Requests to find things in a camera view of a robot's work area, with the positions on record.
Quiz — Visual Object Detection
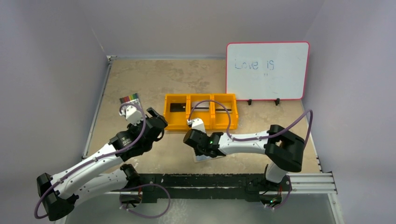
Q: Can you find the beige leather card holder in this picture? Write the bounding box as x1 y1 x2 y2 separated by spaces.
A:
194 155 225 163

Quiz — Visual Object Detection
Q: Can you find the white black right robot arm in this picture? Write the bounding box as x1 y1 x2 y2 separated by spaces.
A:
183 125 305 190

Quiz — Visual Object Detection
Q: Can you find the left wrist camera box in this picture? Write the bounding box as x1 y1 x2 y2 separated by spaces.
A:
119 103 143 126

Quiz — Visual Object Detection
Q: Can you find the black magnetic stripe card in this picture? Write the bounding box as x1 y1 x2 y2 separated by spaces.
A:
170 103 186 112

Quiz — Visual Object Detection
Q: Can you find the right aluminium frame rail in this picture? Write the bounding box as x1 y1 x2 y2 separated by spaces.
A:
289 173 338 194

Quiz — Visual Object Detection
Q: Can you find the black front table rail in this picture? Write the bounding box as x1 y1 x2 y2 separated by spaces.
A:
121 173 292 204

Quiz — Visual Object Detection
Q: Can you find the pink-framed whiteboard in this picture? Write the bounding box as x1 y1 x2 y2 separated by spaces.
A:
226 41 311 101

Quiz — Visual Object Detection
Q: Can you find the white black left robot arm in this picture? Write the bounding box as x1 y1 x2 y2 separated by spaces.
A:
34 104 168 221

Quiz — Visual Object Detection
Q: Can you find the silver magnetic stripe card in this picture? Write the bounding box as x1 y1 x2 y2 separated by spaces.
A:
191 101 210 111

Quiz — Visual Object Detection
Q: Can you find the gold magnetic stripe card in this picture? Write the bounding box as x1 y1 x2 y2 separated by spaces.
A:
215 104 233 113

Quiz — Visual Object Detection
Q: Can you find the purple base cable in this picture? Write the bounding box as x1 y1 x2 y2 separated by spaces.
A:
119 183 171 219

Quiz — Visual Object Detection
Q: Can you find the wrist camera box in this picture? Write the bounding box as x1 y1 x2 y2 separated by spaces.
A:
119 103 143 126
187 118 206 133

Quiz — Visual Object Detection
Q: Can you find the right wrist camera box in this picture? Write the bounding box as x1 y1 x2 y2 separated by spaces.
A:
187 118 206 133

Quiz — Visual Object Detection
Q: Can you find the yellow three-compartment bin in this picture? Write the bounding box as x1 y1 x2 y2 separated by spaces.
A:
163 93 239 131

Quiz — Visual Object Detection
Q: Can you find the marker pen pack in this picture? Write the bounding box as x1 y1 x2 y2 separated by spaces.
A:
119 93 141 107

